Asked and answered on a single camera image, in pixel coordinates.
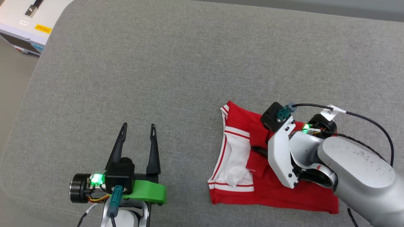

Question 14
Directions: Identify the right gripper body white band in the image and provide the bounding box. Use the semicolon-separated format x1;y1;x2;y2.
268;113;337;189

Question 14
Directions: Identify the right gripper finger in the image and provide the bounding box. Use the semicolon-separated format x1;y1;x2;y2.
251;145;269;158

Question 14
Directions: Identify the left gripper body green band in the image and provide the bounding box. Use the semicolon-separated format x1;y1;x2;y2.
69;173;167;205

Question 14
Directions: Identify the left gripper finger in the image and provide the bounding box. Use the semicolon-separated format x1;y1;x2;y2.
146;124;161;176
105;122;128;172

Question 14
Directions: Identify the red and white garment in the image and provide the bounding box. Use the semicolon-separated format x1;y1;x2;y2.
207;101;340;215

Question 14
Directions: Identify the white appliance box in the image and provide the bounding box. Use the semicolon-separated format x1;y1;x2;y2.
0;0;75;57

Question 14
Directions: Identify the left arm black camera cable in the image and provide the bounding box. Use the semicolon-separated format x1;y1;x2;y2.
106;185;123;227

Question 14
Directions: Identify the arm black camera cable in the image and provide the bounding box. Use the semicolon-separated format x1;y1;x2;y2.
276;102;395;167
106;185;123;227

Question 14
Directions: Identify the left arm thin tagged cable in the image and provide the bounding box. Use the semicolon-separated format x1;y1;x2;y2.
77;195;110;227

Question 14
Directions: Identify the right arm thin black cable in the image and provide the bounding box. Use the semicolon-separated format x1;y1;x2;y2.
316;128;384;160

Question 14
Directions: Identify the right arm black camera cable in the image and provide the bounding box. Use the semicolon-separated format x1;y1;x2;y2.
276;102;395;167

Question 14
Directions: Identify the black metal handle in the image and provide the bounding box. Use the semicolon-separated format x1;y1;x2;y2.
25;0;44;17

